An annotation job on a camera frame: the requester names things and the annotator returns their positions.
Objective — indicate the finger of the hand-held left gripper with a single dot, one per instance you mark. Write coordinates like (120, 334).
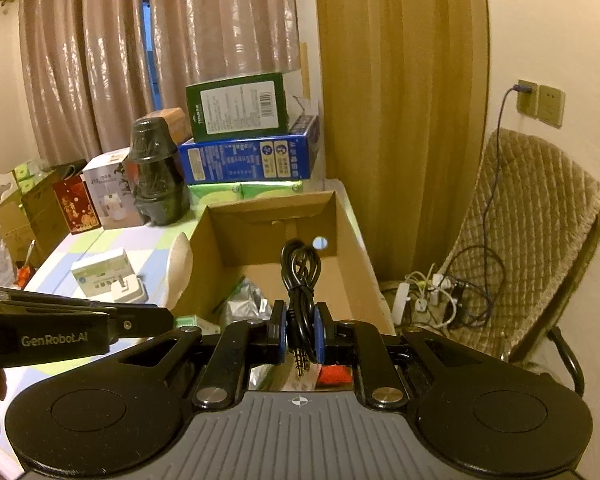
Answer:
(140, 321)

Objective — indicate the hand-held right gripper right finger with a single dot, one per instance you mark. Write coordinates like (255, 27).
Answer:
(321, 332)

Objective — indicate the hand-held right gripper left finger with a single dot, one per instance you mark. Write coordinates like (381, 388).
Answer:
(280, 332)

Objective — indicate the silver foil bag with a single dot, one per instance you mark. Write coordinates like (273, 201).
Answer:
(245, 305)

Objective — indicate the cardboard box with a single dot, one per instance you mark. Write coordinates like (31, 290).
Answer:
(290, 225)

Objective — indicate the checked cloth desktop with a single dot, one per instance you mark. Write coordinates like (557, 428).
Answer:
(145, 250)

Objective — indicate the white parrot print ointment box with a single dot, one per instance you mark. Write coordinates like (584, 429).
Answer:
(130, 292)

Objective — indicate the white green medicine box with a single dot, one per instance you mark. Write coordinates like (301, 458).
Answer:
(97, 272)

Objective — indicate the white power strip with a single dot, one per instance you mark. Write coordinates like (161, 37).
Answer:
(402, 305)

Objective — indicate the white humidifier box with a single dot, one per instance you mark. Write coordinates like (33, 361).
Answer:
(112, 195)

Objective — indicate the brown paper bag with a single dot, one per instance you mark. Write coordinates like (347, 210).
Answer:
(42, 210)

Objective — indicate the red gold gift bag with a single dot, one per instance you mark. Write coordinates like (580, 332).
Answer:
(77, 205)

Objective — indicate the green tissue pack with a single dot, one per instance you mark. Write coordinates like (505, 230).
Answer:
(272, 190)
(212, 195)

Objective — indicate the dark green glass jar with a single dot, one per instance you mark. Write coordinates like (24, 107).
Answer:
(157, 175)

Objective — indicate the light green tissue box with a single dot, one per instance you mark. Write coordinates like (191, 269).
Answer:
(30, 175)

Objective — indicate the blue carton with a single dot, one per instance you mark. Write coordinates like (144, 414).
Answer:
(245, 157)

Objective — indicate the brown wooden box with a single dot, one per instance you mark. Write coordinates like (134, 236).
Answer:
(177, 122)

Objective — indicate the dark green carton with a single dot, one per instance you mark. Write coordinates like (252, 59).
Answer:
(237, 107)

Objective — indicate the quilted beige chair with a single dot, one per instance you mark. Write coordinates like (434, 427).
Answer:
(530, 210)

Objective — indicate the gold curtain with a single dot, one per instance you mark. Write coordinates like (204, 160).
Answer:
(405, 85)

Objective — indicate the pink curtain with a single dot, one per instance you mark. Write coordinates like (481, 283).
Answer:
(90, 60)

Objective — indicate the wall socket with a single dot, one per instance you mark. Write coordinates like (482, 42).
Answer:
(527, 97)

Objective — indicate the wall socket plates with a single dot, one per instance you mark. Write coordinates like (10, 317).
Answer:
(551, 106)

